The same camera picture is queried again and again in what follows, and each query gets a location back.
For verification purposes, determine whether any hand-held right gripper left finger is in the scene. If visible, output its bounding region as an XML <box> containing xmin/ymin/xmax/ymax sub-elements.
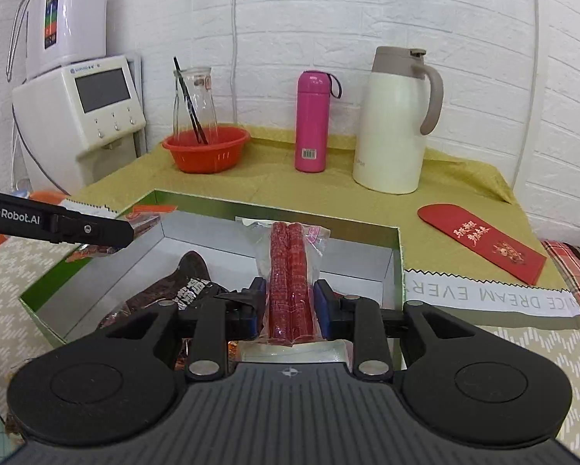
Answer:
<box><xmin>103</xmin><ymin>276</ymin><xmax>271</xmax><ymax>382</ymax></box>

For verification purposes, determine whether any red envelope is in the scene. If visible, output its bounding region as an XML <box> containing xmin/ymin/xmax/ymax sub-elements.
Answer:
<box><xmin>417</xmin><ymin>203</ymin><xmax>548</xmax><ymax>286</ymax></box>

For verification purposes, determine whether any white water purifier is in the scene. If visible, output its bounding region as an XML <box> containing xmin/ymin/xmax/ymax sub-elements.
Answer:
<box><xmin>25</xmin><ymin>0</ymin><xmax>109</xmax><ymax>81</ymax></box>

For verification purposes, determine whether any red sausage packet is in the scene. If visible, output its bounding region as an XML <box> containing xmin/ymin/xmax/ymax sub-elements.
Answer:
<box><xmin>236</xmin><ymin>218</ymin><xmax>353</xmax><ymax>364</ymax></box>

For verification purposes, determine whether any white wall pipe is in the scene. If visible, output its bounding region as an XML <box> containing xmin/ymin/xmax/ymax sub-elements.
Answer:
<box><xmin>230</xmin><ymin>0</ymin><xmax>240</xmax><ymax>129</ymax></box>
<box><xmin>513</xmin><ymin>0</ymin><xmax>545</xmax><ymax>195</ymax></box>

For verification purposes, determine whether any white water dispenser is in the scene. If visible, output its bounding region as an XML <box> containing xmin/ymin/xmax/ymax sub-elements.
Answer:
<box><xmin>11</xmin><ymin>53</ymin><xmax>148</xmax><ymax>195</ymax></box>

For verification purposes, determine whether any dark red snack packet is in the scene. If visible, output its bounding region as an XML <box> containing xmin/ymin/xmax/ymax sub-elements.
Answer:
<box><xmin>98</xmin><ymin>250</ymin><xmax>244</xmax><ymax>335</ymax></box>

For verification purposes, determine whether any red plastic basket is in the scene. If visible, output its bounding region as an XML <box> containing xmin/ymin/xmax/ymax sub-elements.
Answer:
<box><xmin>162</xmin><ymin>126</ymin><xmax>252</xmax><ymax>174</ymax></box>

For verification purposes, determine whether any plaid cloth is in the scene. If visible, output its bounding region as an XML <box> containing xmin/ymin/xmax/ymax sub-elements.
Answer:
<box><xmin>542</xmin><ymin>239</ymin><xmax>580</xmax><ymax>325</ymax></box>

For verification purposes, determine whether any pink thermos bottle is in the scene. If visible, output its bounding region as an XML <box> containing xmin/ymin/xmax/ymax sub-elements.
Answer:
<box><xmin>294</xmin><ymin>70</ymin><xmax>343</xmax><ymax>174</ymax></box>

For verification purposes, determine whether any patterned tablecloth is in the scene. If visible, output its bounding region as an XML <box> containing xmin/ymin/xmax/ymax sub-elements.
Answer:
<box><xmin>0</xmin><ymin>198</ymin><xmax>580</xmax><ymax>446</ymax></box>

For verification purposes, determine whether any cream thermos jug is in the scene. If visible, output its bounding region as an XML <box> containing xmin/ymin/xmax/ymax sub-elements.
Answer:
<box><xmin>352</xmin><ymin>46</ymin><xmax>444</xmax><ymax>195</ymax></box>

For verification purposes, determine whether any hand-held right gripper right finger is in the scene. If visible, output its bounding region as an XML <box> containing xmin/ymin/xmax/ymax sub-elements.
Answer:
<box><xmin>313</xmin><ymin>278</ymin><xmax>479</xmax><ymax>382</ymax></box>

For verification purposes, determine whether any yellow cloth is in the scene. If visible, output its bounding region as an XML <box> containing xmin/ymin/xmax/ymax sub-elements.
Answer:
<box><xmin>69</xmin><ymin>123</ymin><xmax>562</xmax><ymax>291</ymax></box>

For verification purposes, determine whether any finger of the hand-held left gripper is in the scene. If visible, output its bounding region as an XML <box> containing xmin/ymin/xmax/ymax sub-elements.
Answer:
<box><xmin>49</xmin><ymin>205</ymin><xmax>136</xmax><ymax>248</ymax></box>

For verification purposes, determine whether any green cardboard box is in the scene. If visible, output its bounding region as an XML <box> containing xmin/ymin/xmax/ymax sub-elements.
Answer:
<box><xmin>19</xmin><ymin>189</ymin><xmax>406</xmax><ymax>374</ymax></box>

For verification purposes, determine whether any grey flexible hose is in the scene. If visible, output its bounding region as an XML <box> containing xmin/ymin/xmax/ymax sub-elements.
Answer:
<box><xmin>6</xmin><ymin>0</ymin><xmax>35</xmax><ymax>78</ymax></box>

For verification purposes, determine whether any black straw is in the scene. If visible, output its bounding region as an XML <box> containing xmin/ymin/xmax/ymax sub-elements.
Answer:
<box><xmin>173</xmin><ymin>57</ymin><xmax>209</xmax><ymax>145</ymax></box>

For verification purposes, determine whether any glass carafe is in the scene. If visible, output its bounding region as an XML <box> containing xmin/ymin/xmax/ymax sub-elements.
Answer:
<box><xmin>172</xmin><ymin>67</ymin><xmax>219</xmax><ymax>146</ymax></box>

